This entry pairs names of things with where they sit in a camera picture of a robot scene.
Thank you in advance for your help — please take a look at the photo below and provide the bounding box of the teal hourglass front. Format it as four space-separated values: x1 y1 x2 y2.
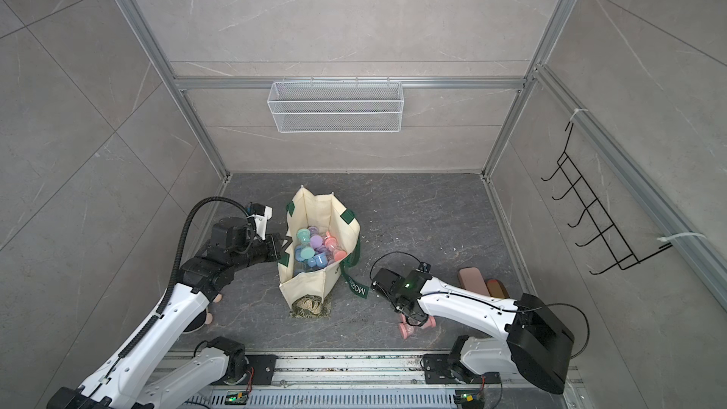
296 228 312 245

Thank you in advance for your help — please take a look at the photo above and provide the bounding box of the teal hourglass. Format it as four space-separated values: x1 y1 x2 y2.
296 245 316 261
296 228 312 245

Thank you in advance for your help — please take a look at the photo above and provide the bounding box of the cream canvas tote bag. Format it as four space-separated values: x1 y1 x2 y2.
278 187 369 317

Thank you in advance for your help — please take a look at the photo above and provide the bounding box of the blue hourglass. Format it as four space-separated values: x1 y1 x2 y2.
307 253 329 269

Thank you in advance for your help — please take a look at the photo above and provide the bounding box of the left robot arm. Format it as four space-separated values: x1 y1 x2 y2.
47 196 290 408

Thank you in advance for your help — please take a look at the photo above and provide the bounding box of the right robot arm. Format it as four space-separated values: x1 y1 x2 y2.
369 261 590 395

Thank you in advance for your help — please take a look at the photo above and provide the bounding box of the pink case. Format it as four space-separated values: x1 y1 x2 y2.
457 267 490 297

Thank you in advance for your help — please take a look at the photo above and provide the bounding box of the plaid pouch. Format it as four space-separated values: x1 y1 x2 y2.
486 278 509 299

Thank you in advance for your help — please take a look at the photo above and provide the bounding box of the pink toy at left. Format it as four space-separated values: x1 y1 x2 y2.
183 293 223 334

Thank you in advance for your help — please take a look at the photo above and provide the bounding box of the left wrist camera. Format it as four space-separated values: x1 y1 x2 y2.
248 203 273 240

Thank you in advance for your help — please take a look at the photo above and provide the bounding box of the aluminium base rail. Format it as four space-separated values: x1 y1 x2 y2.
181 350 593 408

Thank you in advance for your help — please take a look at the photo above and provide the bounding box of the white wire mesh basket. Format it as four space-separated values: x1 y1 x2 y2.
267 81 404 134

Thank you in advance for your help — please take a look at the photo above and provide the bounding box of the black wire hook rack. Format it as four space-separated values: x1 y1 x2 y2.
541 123 673 276

